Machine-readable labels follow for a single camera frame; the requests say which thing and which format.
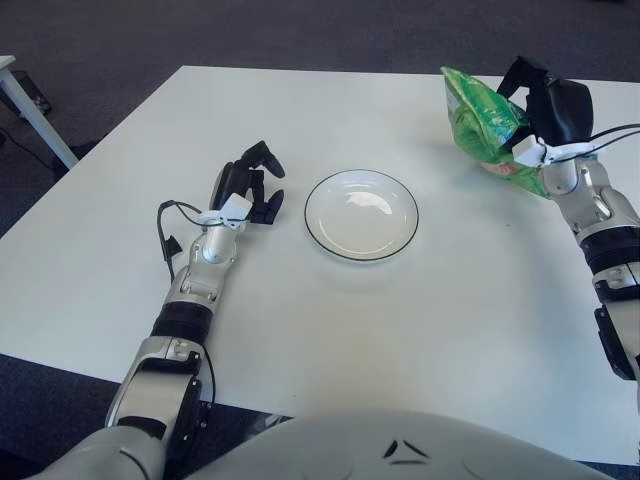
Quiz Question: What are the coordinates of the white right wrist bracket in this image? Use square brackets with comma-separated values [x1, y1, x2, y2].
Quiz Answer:
[510, 134, 601, 168]

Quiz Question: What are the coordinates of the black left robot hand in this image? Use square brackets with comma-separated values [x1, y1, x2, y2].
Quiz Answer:
[208, 140, 287, 226]

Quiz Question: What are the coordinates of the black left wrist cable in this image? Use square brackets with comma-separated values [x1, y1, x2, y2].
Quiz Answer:
[157, 199, 212, 282]

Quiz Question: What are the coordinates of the grey robot torso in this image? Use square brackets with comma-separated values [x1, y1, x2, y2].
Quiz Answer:
[189, 409, 616, 480]

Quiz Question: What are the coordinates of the white plate with black rim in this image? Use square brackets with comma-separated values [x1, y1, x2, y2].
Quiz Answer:
[303, 169, 420, 262]

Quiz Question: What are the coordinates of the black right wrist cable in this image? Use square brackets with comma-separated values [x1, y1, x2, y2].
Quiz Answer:
[552, 123, 640, 162]

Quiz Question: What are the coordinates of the black box under side table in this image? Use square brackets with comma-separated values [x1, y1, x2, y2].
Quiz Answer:
[12, 69, 54, 115]

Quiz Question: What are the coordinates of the green potato chips bag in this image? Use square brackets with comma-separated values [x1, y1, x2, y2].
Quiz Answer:
[440, 65, 554, 197]

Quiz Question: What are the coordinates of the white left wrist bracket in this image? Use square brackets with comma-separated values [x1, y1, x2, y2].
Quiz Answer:
[199, 194, 254, 232]

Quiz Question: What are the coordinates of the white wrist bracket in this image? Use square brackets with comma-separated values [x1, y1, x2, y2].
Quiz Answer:
[199, 194, 254, 232]
[510, 134, 601, 168]

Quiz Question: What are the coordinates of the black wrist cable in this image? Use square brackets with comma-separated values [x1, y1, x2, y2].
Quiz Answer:
[552, 123, 640, 162]
[157, 199, 212, 282]

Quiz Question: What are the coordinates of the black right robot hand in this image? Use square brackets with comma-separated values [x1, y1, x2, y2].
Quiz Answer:
[497, 55, 595, 146]

